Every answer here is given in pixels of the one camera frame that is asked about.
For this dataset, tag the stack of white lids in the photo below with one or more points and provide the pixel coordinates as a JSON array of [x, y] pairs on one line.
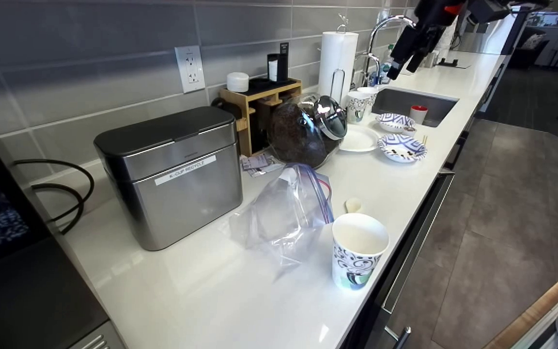
[[238, 82]]

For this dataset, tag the white wall socket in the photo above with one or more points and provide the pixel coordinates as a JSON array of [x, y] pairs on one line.
[[190, 69]]

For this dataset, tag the small chrome tap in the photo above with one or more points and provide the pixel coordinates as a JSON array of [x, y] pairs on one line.
[[373, 60]]

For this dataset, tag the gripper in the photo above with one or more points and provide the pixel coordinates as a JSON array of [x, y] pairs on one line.
[[438, 13]]

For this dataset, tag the clear plastic zip bag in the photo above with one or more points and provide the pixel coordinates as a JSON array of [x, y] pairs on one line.
[[284, 218]]

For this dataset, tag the soap bottle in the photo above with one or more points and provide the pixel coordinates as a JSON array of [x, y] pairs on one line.
[[386, 68]]

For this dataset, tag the small white cup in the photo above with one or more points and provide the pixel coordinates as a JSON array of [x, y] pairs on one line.
[[409, 131]]

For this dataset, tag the wooden organizer rack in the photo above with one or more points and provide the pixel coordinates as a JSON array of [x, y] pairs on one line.
[[252, 99]]

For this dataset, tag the glass jar of coffee beans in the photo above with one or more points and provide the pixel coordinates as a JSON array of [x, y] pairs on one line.
[[296, 133]]

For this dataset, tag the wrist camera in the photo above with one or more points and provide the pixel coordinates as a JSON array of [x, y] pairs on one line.
[[497, 9]]

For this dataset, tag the black appliance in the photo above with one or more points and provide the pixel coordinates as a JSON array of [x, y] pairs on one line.
[[12, 271]]

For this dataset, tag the heap of packets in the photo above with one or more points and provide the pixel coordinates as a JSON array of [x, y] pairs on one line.
[[258, 164]]

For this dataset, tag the wooden table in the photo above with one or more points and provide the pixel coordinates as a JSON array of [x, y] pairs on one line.
[[535, 310]]

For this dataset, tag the red rimmed cup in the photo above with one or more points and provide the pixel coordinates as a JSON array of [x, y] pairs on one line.
[[418, 114]]

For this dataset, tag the stainless steel recycling bin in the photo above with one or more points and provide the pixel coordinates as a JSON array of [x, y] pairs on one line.
[[177, 184]]

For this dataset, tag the blue patterned bowl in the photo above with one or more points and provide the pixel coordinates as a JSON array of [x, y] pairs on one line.
[[401, 148], [394, 121]]

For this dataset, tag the silver jar lid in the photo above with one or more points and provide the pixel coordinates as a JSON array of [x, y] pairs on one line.
[[331, 116]]

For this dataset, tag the paper towel holder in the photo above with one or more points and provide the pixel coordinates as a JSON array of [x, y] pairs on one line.
[[342, 22]]

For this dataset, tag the white plate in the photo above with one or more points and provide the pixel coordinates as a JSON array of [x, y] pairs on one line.
[[358, 139]]

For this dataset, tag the patterned paper cup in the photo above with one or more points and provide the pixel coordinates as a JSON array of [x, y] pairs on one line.
[[356, 257], [372, 97], [357, 107]]

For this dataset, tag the sink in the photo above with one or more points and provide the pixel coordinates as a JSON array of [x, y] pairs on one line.
[[400, 104]]

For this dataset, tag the paper towel roll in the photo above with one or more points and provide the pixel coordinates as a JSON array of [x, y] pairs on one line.
[[337, 63]]

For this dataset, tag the tall chrome tap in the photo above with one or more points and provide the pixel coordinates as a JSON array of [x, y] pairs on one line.
[[380, 26]]

